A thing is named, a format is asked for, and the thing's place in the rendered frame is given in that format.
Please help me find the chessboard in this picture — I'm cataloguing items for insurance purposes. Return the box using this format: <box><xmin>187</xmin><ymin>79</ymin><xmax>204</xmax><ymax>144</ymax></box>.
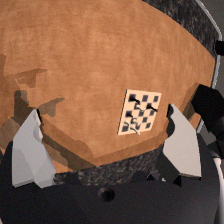
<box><xmin>117</xmin><ymin>90</ymin><xmax>161</xmax><ymax>135</ymax></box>

